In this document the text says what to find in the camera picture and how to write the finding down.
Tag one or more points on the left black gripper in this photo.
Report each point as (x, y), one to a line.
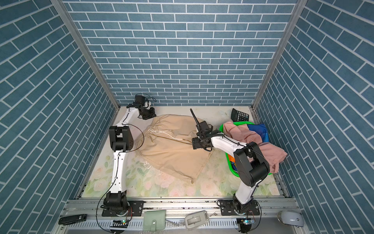
(151, 113)

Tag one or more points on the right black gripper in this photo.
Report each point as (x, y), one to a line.
(195, 143)

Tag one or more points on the green plastic basket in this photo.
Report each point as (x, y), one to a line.
(252, 127)

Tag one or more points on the beige drawstring shorts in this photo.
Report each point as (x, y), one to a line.
(166, 144)

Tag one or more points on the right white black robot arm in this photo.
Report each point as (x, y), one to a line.
(251, 165)

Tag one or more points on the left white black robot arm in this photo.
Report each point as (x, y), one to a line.
(125, 138)

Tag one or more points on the colourful patterned shorts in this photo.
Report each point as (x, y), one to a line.
(232, 165)

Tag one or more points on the pink shorts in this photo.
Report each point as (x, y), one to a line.
(272, 153)

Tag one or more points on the black calculator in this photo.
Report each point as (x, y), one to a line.
(238, 116)

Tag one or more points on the right circuit board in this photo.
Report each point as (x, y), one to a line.
(245, 225)

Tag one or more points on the circuit board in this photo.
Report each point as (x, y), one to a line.
(245, 225)
(118, 226)

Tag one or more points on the light green wallet pouch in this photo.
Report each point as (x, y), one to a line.
(154, 220)

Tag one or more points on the left circuit board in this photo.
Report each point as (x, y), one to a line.
(118, 226)

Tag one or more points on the white computer mouse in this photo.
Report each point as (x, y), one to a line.
(290, 218)

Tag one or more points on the black remote control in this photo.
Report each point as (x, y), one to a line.
(67, 220)

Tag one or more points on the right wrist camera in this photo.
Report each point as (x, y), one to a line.
(204, 128)

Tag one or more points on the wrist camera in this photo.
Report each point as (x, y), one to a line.
(204, 128)
(142, 100)

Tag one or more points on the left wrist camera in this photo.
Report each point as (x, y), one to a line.
(142, 100)

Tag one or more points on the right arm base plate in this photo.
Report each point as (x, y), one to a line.
(226, 207)

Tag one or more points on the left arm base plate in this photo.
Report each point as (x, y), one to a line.
(133, 208)

